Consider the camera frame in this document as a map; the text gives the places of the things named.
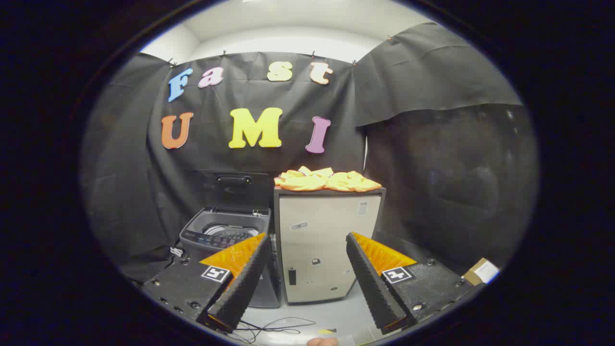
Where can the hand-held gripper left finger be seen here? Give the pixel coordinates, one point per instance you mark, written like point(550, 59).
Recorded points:
point(242, 283)

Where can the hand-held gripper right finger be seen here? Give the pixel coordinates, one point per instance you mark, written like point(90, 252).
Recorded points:
point(372, 283)

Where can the grey washing machine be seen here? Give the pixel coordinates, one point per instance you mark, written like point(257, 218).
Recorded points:
point(202, 230)

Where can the yellow polo shirt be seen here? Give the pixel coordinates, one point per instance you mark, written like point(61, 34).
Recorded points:
point(307, 181)

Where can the white cabinet with dark top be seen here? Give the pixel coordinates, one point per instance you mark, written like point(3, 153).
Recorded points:
point(317, 240)

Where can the cardboard box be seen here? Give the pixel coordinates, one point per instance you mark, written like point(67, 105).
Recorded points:
point(480, 271)

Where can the black backdrop cloth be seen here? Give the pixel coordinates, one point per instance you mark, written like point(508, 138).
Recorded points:
point(250, 158)

